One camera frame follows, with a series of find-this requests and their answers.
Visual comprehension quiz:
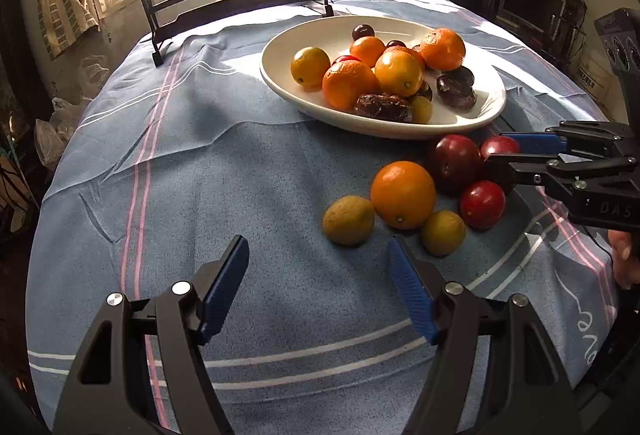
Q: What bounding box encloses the orange citrus fruit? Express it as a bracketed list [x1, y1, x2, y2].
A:
[374, 49, 423, 98]

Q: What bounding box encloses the large orange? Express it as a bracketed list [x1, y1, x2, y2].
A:
[419, 28, 466, 72]

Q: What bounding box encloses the yellow-green lime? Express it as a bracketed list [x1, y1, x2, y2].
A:
[410, 96, 433, 124]

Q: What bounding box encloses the wrinkled dark passion fruit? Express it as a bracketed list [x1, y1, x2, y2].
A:
[354, 94, 411, 123]

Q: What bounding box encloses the small yellow lime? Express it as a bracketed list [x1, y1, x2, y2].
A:
[290, 47, 331, 90]

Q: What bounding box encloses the white ceramic plate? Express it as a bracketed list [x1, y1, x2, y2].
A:
[260, 16, 506, 139]

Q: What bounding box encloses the small red tomato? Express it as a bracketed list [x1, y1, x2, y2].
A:
[459, 180, 506, 230]

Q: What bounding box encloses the person's right hand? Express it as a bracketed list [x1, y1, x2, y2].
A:
[608, 230, 640, 290]

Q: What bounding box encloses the blue striped tablecloth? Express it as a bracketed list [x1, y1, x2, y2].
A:
[26, 0, 618, 434]

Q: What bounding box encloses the computer monitor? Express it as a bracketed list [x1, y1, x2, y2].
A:
[498, 0, 566, 36]

